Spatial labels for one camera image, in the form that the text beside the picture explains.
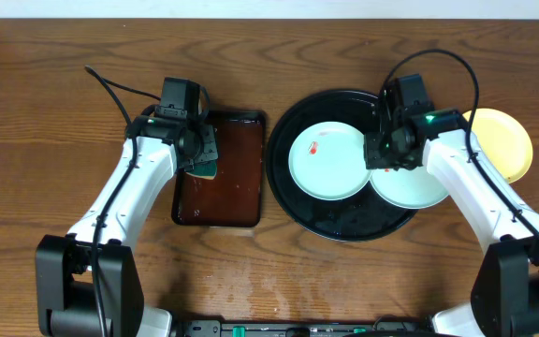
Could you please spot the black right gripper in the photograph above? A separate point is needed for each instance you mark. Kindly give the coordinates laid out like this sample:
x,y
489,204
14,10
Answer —
x,y
372,158

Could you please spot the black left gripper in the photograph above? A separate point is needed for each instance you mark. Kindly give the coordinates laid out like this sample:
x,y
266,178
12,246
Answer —
x,y
207,146

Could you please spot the green scouring sponge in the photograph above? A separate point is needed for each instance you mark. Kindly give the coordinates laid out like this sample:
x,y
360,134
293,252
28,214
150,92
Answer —
x,y
207,170

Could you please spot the light green plate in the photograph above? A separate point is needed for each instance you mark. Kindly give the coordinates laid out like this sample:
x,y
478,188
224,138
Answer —
x,y
326,161
409,189

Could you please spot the light green plate front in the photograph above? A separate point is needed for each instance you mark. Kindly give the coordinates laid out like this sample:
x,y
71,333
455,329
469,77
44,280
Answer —
x,y
326,161

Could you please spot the yellow plate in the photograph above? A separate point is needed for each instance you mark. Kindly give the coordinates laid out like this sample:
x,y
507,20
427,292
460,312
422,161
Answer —
x,y
505,142

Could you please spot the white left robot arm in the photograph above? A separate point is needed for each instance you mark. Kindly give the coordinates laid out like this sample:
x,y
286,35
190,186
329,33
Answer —
x,y
87,281

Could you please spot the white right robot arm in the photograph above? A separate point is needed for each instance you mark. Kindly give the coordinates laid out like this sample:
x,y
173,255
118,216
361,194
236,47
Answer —
x,y
505,295

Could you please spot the black rectangular water tray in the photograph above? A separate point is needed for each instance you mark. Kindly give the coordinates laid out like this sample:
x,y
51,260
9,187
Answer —
x,y
233,197

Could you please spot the round black serving tray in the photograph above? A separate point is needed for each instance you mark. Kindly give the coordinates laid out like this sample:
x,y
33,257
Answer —
x,y
364,216

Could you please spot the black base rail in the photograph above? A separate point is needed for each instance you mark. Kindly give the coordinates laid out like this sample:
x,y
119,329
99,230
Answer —
x,y
215,328

